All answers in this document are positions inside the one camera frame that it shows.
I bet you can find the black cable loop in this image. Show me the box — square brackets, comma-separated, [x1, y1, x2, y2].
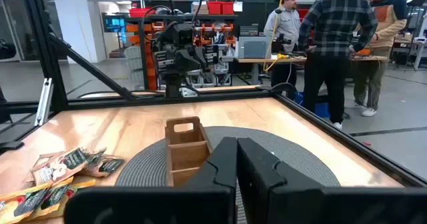
[141, 0, 204, 51]

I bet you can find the silver aluminium bar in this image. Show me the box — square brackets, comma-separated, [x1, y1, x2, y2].
[34, 77, 54, 127]

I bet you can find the person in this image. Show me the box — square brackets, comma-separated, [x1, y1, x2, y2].
[352, 0, 408, 117]
[263, 0, 302, 89]
[298, 0, 378, 131]

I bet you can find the black shelving rack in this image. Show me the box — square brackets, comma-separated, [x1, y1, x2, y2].
[125, 13, 238, 91]

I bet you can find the black aluminium table frame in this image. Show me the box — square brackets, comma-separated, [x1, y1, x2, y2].
[0, 0, 427, 188]

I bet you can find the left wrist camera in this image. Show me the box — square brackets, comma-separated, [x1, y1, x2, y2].
[170, 21, 195, 47]

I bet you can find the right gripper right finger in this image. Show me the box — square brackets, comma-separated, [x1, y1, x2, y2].
[236, 137, 427, 224]

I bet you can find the yellow cable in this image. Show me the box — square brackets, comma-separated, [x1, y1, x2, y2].
[262, 0, 288, 73]

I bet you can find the wooden tea caddy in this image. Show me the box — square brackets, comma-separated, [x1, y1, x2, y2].
[164, 116, 214, 187]

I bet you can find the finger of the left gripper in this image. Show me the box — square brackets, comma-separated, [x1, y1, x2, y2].
[155, 50, 191, 74]
[190, 45, 220, 72]

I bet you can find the round grey woven placemat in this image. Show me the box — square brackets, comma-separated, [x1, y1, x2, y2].
[115, 126, 341, 224]

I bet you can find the computer monitor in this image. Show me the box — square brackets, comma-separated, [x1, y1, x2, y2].
[101, 13, 129, 45]

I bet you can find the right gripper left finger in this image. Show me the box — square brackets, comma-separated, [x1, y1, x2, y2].
[64, 136, 238, 224]

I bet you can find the wooden workbench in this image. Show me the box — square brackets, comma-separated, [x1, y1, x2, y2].
[234, 54, 390, 85]

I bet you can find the blue plastic bin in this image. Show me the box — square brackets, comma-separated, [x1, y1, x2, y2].
[294, 91, 332, 119]

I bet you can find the orange mango tea packet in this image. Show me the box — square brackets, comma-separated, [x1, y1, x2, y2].
[23, 177, 76, 220]
[59, 179, 97, 215]
[0, 183, 51, 224]

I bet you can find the grey box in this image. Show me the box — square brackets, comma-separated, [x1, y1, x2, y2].
[238, 35, 272, 59]

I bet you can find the cardboard box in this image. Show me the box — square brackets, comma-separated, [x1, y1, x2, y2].
[191, 1, 209, 15]

